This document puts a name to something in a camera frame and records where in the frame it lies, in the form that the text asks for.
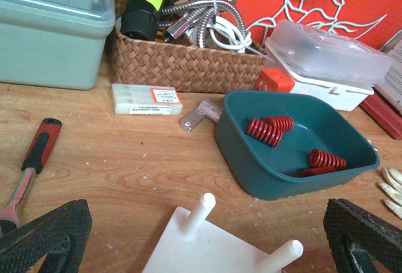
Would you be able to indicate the white peg base plate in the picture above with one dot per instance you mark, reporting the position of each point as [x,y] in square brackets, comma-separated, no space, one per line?
[190,243]

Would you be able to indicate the red flat case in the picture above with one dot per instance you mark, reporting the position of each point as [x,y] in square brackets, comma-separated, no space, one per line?
[383,113]

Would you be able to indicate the dark green plastic tray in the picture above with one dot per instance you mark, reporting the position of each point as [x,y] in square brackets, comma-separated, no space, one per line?
[271,173]

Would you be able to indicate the grey plastic storage box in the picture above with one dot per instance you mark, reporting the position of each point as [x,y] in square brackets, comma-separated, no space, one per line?
[54,43]

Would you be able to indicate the small orange red box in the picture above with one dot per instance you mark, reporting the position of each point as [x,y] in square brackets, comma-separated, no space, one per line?
[273,79]

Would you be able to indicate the white power supply unit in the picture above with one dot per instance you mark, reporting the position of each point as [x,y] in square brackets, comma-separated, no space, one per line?
[391,88]

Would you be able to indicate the white clear lidded case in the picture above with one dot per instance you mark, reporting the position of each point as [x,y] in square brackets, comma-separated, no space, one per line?
[337,69]

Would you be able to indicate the white work glove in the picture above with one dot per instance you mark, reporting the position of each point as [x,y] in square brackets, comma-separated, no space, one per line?
[391,187]

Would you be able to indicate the red spring front tray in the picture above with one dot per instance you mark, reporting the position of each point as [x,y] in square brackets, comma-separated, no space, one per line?
[318,158]

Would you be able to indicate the red large spring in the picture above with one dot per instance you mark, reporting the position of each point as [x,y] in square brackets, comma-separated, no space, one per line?
[264,132]

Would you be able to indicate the small clear parts box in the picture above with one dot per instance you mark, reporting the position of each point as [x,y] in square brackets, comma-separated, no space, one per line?
[145,100]

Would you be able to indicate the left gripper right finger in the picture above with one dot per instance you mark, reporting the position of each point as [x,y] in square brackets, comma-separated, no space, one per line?
[358,239]

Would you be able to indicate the woven brown basket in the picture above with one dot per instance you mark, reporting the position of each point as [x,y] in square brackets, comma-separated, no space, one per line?
[186,67]

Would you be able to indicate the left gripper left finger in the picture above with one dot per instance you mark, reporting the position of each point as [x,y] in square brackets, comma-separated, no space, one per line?
[60,236]

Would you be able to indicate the metal angle bracket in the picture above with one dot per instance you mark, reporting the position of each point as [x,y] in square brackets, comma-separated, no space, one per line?
[206,109]

